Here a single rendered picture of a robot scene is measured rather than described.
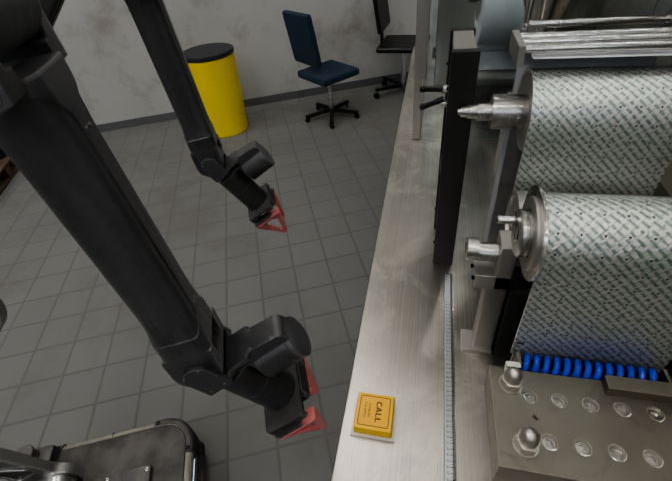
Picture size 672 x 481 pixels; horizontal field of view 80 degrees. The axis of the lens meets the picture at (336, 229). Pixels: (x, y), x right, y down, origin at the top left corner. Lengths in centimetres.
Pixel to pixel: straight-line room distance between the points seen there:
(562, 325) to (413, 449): 34
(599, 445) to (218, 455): 146
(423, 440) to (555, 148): 57
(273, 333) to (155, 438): 128
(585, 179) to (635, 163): 8
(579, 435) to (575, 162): 45
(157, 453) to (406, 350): 107
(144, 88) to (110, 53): 40
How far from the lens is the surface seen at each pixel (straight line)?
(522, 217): 65
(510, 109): 81
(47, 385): 248
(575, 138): 81
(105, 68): 469
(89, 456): 184
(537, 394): 77
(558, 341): 79
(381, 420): 82
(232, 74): 389
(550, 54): 82
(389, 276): 106
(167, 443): 172
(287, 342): 51
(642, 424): 81
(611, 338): 79
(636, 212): 67
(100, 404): 226
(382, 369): 90
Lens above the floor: 168
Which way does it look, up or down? 40 degrees down
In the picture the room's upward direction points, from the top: 7 degrees counter-clockwise
